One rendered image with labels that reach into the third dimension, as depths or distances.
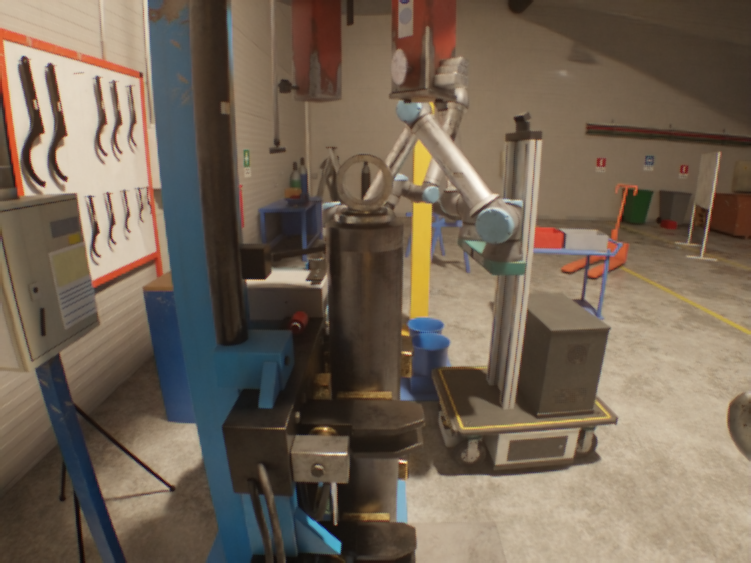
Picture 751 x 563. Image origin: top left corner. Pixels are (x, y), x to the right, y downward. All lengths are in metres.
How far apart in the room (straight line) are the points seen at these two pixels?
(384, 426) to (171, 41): 1.10
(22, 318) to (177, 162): 0.53
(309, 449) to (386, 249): 0.52
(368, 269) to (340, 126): 10.92
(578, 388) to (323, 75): 1.95
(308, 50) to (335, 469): 1.08
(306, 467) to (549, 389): 1.59
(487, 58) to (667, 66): 5.28
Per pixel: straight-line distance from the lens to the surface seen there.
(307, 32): 1.28
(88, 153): 3.35
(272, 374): 1.06
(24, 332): 1.22
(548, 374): 2.31
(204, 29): 1.07
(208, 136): 1.04
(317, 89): 1.24
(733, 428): 0.50
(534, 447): 2.45
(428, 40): 0.98
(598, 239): 4.25
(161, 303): 2.69
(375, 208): 1.09
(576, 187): 13.12
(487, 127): 12.22
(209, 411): 1.41
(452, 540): 1.97
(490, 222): 1.73
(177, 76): 1.21
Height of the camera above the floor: 1.64
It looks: 17 degrees down
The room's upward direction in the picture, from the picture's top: straight up
